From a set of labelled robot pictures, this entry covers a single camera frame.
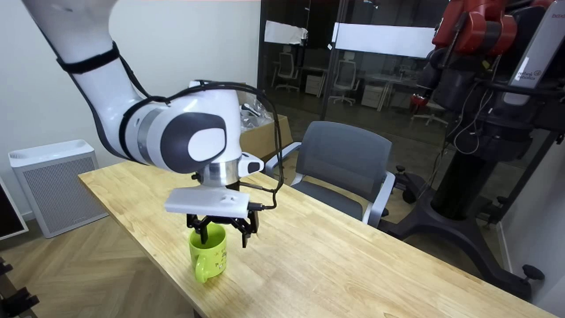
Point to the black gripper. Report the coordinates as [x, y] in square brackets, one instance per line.
[248, 226]

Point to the yellow-green plastic mug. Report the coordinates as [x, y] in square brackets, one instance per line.
[209, 256]

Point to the cardboard box behind arm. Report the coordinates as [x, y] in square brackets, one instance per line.
[261, 140]

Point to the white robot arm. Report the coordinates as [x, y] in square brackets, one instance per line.
[193, 131]

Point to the grey office chair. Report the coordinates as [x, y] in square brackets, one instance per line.
[343, 166]

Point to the white air purifier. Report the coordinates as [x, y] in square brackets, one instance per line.
[50, 181]

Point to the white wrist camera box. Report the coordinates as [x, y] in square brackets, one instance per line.
[216, 202]

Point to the red black robot on pedestal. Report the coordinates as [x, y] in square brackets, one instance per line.
[499, 67]

